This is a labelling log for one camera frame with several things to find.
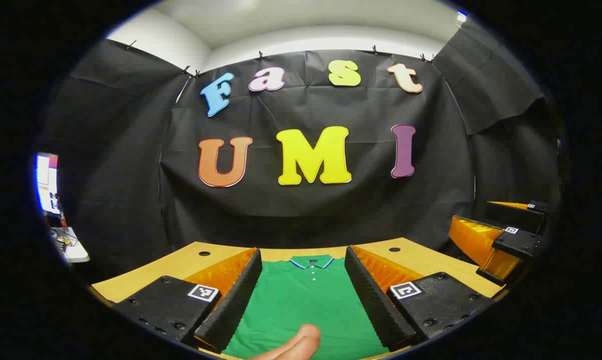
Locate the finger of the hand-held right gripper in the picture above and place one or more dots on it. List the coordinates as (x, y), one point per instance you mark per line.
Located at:
(523, 217)
(516, 242)

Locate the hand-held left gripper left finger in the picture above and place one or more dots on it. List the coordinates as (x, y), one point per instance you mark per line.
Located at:
(235, 300)

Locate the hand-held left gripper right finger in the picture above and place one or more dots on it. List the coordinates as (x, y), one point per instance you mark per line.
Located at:
(373, 300)

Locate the green T-shirt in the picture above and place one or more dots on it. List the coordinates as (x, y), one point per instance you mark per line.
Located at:
(300, 300)

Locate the black backdrop cloth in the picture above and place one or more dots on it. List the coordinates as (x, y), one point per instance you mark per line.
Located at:
(331, 210)

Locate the white side desk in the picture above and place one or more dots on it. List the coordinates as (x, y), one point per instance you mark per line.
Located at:
(73, 247)

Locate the small red object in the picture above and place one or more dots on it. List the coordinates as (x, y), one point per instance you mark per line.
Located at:
(62, 217)

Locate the lit computer monitor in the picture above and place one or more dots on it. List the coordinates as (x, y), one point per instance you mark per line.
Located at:
(47, 182)

